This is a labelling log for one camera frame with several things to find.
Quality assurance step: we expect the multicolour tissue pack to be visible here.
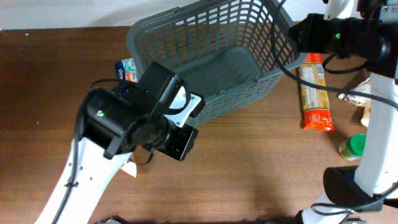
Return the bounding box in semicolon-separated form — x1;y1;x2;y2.
114;58;140;86

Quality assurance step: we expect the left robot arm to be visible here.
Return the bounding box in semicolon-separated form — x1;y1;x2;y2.
37;62;205;223

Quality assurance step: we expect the beige snack bag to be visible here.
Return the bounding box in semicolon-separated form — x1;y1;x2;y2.
338;78;371;127

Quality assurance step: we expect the green lid jar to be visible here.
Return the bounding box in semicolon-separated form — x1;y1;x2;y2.
338;133;366;161

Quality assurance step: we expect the grey plastic shopping basket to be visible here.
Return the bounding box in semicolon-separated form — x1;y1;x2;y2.
126;0;305;126

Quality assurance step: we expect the orange pasta packet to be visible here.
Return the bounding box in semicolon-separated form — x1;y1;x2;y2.
298;53;334;132

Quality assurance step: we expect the crumpled beige cookie bag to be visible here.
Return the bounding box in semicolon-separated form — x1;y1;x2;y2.
120;154;137;178

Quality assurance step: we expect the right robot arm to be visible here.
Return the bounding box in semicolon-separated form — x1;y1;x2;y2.
289;1;397;223

